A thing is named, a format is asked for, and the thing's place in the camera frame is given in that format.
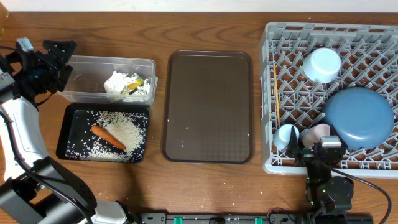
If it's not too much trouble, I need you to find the pink cup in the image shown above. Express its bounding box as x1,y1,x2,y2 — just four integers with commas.
302,124,330,149

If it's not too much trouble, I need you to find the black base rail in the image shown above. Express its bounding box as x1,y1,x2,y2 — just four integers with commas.
139,212,374,224

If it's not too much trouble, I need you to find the pile of white rice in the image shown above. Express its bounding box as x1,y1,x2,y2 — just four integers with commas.
63,110,149,163

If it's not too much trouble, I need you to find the clear plastic bin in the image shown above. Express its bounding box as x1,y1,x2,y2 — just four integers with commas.
59,55,157,106

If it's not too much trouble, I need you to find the dark blue plate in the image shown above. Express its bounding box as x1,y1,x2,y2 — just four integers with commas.
323,87,394,151

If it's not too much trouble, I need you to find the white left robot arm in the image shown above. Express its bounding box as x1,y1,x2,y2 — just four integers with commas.
1,38,134,223

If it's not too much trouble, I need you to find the grey dishwasher rack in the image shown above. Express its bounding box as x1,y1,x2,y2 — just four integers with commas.
259,22,397,175

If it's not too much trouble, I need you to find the wooden chopstick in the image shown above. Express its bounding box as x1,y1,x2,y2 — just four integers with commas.
273,63,281,127

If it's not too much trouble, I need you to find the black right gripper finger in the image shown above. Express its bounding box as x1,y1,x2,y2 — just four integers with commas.
288,126,299,149
330,125,338,136

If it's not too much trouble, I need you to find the light blue cup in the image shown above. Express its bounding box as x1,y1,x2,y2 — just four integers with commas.
273,124,299,150

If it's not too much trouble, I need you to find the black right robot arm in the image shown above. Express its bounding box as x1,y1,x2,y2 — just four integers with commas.
285,126,354,214

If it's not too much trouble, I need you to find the black plastic tray bin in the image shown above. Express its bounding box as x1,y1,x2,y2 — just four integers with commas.
56,103,149,164

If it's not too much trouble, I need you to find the white tissue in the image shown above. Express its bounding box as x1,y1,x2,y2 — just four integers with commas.
104,71,127,94

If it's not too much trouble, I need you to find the white paper napkin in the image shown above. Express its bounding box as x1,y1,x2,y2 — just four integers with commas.
134,78,151,96

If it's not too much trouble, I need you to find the yellow green snack wrapper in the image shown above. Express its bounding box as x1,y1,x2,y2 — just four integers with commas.
122,73,144,95

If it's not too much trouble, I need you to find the orange carrot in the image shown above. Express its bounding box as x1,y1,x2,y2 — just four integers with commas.
91,125,126,150

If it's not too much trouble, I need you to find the brown serving tray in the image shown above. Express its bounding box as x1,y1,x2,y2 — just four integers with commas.
161,50,254,164

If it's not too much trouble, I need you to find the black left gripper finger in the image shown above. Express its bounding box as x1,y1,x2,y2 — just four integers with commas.
42,40,77,63
57,65,73,92

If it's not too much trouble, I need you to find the light blue bowl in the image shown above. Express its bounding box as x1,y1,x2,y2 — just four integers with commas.
302,48,341,83

